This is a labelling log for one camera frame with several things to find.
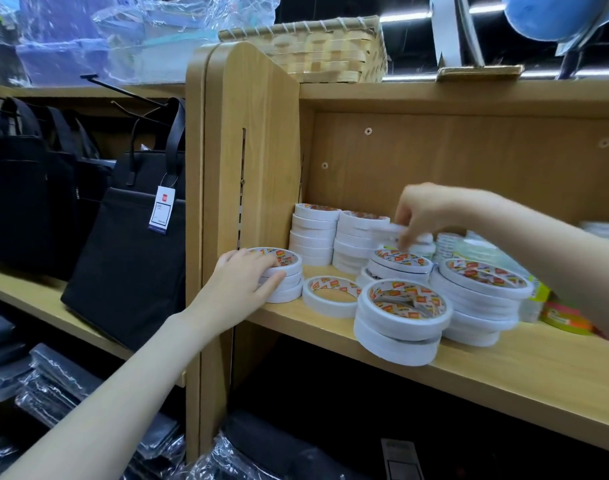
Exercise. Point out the person's left hand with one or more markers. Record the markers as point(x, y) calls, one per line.
point(232, 294)

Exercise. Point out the person's right hand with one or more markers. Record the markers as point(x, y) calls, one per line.
point(429, 209)

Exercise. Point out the person's left thumb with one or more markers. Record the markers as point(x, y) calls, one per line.
point(273, 285)

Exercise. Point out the person's right fingers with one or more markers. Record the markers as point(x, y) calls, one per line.
point(408, 233)

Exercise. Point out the person's left forearm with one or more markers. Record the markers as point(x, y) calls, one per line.
point(119, 399)

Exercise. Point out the person's right forearm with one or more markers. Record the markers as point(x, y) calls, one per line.
point(549, 244)

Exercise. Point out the stack of clear tape rolls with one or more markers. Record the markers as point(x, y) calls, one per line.
point(447, 244)

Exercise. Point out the stacks of white tape rolls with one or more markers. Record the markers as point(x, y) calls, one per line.
point(399, 319)

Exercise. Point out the white and blue price tag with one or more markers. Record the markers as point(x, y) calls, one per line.
point(162, 209)

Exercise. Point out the wooden shelf unit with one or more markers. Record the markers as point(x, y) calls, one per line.
point(254, 144)

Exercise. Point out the black tote bag with tag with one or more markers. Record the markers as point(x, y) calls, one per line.
point(129, 274)

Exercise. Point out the plastic-wrapped black bag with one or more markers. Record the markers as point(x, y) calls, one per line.
point(264, 449)

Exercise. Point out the wooden sign base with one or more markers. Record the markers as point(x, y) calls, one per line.
point(479, 72)

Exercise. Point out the green and orange tape roll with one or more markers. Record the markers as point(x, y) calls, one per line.
point(567, 317)

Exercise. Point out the woven bamboo basket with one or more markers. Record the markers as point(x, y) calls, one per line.
point(324, 49)

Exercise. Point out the slim black handbag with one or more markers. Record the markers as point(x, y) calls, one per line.
point(92, 184)

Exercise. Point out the white sign holder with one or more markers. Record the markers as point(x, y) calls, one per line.
point(452, 29)

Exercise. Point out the black label card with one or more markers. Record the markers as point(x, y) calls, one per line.
point(402, 459)

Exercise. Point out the ceiling strip light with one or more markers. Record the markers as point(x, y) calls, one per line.
point(409, 15)
point(574, 73)

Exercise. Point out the wooden bag shelf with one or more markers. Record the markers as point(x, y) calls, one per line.
point(39, 299)

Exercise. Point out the pile of plastic-wrapped black bags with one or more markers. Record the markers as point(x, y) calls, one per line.
point(49, 384)

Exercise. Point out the black metal display hook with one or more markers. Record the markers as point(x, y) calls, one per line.
point(114, 89)

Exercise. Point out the clear plastic-wrapped pack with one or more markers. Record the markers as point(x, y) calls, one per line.
point(184, 29)

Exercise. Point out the large black handbag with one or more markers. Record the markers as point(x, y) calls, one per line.
point(14, 204)

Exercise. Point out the blue plastic-wrapped box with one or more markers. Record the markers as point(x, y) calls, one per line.
point(59, 49)

